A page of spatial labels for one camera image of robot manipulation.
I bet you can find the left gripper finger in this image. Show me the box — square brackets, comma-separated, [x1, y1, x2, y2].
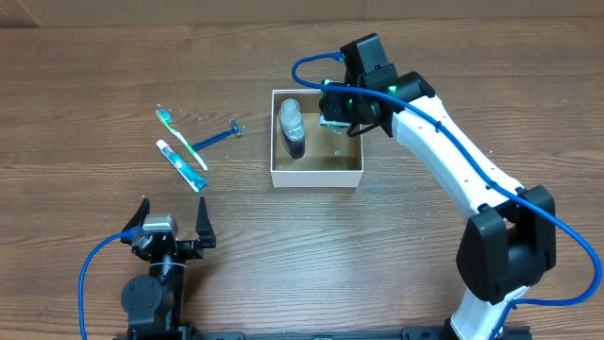
[121, 198, 150, 245]
[195, 196, 216, 248]

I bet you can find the teal toothpaste tube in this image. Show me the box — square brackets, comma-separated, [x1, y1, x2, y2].
[156, 139, 208, 193]

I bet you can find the dark soap pump bottle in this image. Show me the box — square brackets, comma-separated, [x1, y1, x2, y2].
[277, 98, 306, 159]

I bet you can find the green soap bar package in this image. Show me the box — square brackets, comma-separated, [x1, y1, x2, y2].
[320, 118, 351, 135]

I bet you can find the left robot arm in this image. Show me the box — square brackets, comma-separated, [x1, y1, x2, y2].
[121, 197, 216, 339]

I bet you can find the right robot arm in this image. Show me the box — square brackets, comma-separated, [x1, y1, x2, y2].
[316, 33, 556, 339]

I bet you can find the pink cardboard box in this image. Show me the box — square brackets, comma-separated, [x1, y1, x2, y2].
[270, 89, 364, 188]

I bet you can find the blue disposable razor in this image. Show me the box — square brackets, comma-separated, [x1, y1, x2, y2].
[192, 119, 242, 151]

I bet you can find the green white toothbrush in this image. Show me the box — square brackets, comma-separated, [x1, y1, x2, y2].
[156, 109, 209, 172]

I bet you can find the left blue cable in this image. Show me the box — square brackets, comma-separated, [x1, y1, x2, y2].
[77, 227, 144, 340]

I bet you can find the blue cable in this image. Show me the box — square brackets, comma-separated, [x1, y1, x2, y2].
[291, 51, 604, 340]
[77, 227, 144, 340]

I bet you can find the right blue cable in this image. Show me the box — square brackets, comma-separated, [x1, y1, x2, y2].
[291, 51, 604, 340]

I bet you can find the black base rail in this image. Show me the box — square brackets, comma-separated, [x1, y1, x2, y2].
[193, 326, 457, 340]

